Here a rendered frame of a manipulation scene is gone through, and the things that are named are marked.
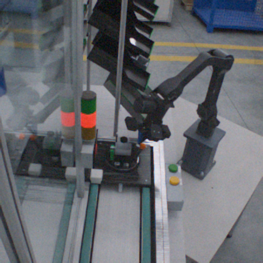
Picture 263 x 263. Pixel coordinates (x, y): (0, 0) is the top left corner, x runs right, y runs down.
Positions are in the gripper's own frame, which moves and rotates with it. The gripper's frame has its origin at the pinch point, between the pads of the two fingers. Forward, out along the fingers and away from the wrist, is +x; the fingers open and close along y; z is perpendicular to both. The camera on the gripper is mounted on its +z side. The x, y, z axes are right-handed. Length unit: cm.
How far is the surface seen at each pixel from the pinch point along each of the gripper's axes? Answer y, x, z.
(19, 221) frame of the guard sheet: -54, -34, 66
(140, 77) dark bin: 2.7, -9.2, -29.7
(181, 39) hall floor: 190, 63, -326
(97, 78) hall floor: 59, 108, -225
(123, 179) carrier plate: -2.7, 16.1, 8.5
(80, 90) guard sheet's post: -35.1, -22.0, 12.7
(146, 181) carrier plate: 5.4, 12.8, 10.9
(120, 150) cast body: -5.4, 8.9, -0.1
